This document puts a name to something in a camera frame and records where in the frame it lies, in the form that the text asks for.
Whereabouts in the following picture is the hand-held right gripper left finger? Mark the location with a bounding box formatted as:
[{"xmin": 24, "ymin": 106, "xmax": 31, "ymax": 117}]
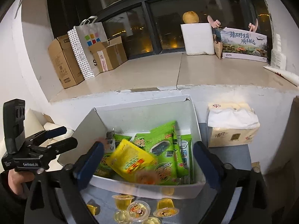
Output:
[{"xmin": 24, "ymin": 142, "xmax": 104, "ymax": 224}]

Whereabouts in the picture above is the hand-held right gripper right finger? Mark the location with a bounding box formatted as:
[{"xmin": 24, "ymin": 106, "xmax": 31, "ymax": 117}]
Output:
[{"xmin": 193, "ymin": 141, "xmax": 272, "ymax": 224}]

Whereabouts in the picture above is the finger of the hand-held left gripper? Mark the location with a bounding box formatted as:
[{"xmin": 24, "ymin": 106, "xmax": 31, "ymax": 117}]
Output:
[
  {"xmin": 47, "ymin": 137, "xmax": 78, "ymax": 155},
  {"xmin": 26, "ymin": 126, "xmax": 67, "ymax": 145}
]

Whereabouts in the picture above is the small dark snack packet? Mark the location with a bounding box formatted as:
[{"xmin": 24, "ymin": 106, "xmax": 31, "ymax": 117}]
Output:
[{"xmin": 106, "ymin": 128, "xmax": 116, "ymax": 151}]

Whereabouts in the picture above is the pile of green seaweed packets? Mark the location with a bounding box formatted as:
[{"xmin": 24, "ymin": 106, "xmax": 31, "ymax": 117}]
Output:
[{"xmin": 93, "ymin": 121, "xmax": 193, "ymax": 185}]

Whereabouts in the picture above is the yellow snack packet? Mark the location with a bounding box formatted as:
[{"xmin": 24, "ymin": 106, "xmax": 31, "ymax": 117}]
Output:
[{"xmin": 110, "ymin": 139, "xmax": 158, "ymax": 182}]

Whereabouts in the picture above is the orange jelly cup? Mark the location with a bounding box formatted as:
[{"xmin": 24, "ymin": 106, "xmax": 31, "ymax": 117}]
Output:
[{"xmin": 135, "ymin": 170, "xmax": 162, "ymax": 185}]

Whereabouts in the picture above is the white cardboard box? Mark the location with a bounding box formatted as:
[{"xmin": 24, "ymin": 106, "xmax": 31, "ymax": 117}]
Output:
[{"xmin": 57, "ymin": 95, "xmax": 207, "ymax": 199}]

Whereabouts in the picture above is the person's left hand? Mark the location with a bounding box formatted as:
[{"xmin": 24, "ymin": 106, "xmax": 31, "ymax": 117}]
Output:
[{"xmin": 9, "ymin": 171, "xmax": 31, "ymax": 199}]

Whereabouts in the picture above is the cream leather sofa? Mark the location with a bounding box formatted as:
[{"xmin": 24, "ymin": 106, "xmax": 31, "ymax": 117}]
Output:
[{"xmin": 23, "ymin": 108, "xmax": 75, "ymax": 146}]

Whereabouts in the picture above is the grey table mat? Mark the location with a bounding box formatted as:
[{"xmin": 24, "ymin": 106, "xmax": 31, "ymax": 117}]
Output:
[{"xmin": 55, "ymin": 124, "xmax": 265, "ymax": 224}]

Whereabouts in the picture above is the tissue paper pack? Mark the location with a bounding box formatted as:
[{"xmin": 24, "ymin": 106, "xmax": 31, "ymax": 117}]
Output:
[{"xmin": 206, "ymin": 102, "xmax": 261, "ymax": 148}]

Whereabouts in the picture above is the cluster of yellow jelly cups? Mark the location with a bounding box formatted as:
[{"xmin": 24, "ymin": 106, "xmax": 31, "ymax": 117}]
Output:
[{"xmin": 86, "ymin": 194, "xmax": 179, "ymax": 224}]

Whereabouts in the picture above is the large brown cardboard box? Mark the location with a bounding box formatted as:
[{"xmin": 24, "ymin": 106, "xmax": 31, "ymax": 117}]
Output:
[{"xmin": 48, "ymin": 35, "xmax": 85, "ymax": 89}]

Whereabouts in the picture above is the polka dot paper bag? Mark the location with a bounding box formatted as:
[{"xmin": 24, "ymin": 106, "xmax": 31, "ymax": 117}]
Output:
[{"xmin": 67, "ymin": 16, "xmax": 109, "ymax": 80}]

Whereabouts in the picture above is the small open cardboard box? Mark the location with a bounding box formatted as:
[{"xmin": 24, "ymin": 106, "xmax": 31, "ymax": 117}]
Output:
[{"xmin": 88, "ymin": 36, "xmax": 128, "ymax": 73}]

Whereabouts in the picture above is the small brown paper bag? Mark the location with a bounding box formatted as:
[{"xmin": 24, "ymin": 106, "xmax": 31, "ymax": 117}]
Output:
[{"xmin": 213, "ymin": 40, "xmax": 224, "ymax": 60}]

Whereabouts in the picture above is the white tube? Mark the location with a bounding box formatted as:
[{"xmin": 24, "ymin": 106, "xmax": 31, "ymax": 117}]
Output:
[{"xmin": 263, "ymin": 65, "xmax": 299, "ymax": 86}]

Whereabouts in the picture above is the white foam box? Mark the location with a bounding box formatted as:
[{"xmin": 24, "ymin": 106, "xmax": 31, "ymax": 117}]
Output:
[{"xmin": 180, "ymin": 23, "xmax": 215, "ymax": 56}]

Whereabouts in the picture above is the landscape printed gift box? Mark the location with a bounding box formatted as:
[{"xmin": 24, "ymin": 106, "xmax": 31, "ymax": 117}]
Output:
[{"xmin": 221, "ymin": 27, "xmax": 268, "ymax": 62}]

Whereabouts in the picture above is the white plastic bottle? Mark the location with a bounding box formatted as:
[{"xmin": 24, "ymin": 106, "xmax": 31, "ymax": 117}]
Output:
[{"xmin": 270, "ymin": 34, "xmax": 287, "ymax": 69}]

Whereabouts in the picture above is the pink plastic toy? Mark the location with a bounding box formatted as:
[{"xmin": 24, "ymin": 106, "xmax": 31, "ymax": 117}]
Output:
[
  {"xmin": 248, "ymin": 19, "xmax": 259, "ymax": 32},
  {"xmin": 207, "ymin": 15, "xmax": 221, "ymax": 29}
]

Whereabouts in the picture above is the round yellow fruit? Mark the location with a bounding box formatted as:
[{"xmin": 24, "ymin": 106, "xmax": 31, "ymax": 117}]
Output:
[{"xmin": 182, "ymin": 11, "xmax": 200, "ymax": 24}]

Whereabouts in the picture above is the dark framed window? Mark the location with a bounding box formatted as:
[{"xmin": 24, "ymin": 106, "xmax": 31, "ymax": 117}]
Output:
[{"xmin": 46, "ymin": 0, "xmax": 273, "ymax": 55}]

